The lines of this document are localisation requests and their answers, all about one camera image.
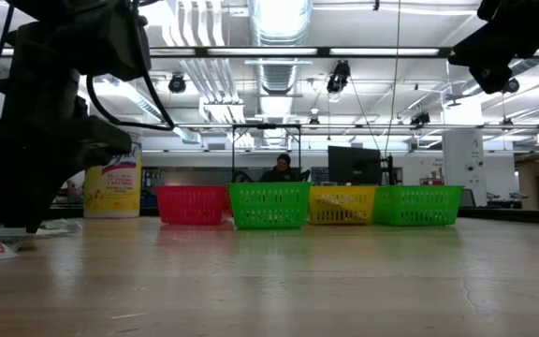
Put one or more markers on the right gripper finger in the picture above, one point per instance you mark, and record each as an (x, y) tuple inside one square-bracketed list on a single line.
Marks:
[(482, 49)]

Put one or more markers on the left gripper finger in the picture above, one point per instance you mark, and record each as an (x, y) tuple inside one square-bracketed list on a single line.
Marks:
[(28, 206)]

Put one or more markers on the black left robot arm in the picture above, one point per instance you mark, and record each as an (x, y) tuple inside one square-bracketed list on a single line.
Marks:
[(40, 70)]

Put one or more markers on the black ceiling spotlight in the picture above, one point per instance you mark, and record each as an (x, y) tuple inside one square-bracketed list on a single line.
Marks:
[(513, 85), (177, 84), (339, 77), (420, 118)]

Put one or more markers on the yellow Lysol wipes canister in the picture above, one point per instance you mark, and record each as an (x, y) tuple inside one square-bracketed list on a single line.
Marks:
[(115, 196)]

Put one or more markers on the white square pillar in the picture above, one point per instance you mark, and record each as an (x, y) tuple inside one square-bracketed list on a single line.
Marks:
[(463, 164)]

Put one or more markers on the red plastic basket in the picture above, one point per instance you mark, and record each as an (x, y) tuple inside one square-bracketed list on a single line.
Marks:
[(190, 206)]

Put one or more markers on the black overhead beam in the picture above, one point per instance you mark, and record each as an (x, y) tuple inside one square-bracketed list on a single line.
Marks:
[(321, 52)]

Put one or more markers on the green plastic basket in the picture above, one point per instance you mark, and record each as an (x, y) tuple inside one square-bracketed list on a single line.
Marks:
[(269, 206), (417, 206)]

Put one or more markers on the black computer monitor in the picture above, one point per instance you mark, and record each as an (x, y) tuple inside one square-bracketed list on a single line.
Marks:
[(353, 166)]

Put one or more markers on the yellow plastic basket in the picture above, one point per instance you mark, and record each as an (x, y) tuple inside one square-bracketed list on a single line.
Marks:
[(339, 206)]

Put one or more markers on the person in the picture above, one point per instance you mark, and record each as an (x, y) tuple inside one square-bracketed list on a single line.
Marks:
[(281, 172)]

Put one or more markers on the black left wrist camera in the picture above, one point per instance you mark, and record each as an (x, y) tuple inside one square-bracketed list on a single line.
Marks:
[(110, 42)]

